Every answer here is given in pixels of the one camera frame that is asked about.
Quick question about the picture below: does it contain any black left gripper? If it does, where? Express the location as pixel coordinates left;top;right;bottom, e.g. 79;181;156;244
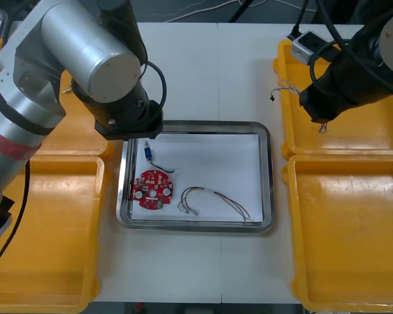
94;99;165;141

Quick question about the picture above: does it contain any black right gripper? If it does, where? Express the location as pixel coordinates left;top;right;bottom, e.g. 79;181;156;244
299;69;348;124

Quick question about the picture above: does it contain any blue label metal solenoid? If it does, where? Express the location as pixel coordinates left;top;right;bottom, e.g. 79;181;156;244
143;139;179;174

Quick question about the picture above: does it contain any blue-white twisted wire harness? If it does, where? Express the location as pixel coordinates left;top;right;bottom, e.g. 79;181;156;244
268;80;330;135

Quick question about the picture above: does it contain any round red circuit board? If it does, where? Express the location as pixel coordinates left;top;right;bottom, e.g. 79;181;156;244
132;168;177;212

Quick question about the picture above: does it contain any red black green-yellow wire harness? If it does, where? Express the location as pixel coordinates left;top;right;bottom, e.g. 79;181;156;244
176;186;253;223

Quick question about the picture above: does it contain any yellow-orange plastic bin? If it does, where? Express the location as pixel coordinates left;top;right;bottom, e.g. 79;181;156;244
0;37;115;158
0;155;112;311
271;39;393;161
281;153;393;314

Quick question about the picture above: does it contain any white sheet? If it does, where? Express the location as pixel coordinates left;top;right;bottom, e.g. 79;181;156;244
130;132;265;222

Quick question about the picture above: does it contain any white cable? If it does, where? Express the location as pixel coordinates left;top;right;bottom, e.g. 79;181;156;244
165;0;246;22

